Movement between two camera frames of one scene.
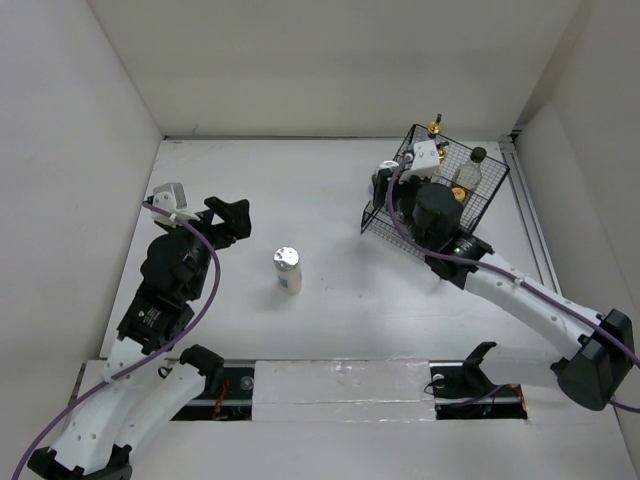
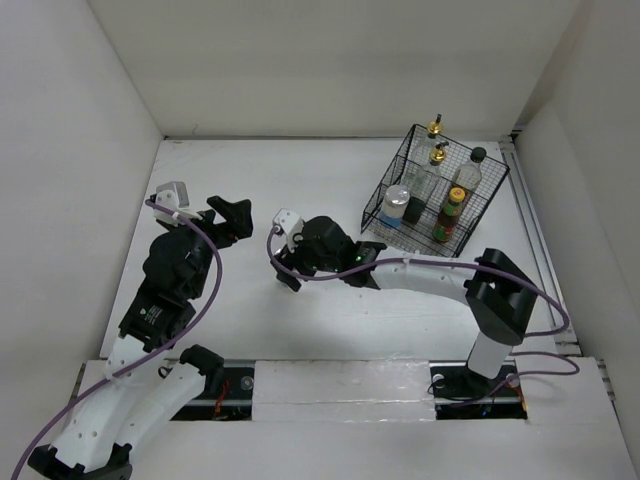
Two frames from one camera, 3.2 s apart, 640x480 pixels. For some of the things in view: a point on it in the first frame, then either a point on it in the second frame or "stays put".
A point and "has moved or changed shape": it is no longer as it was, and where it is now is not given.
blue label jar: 386,164 has moved or changed shape
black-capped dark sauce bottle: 469,175 stays put
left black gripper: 236,222 stays put
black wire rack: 475,176 stays put
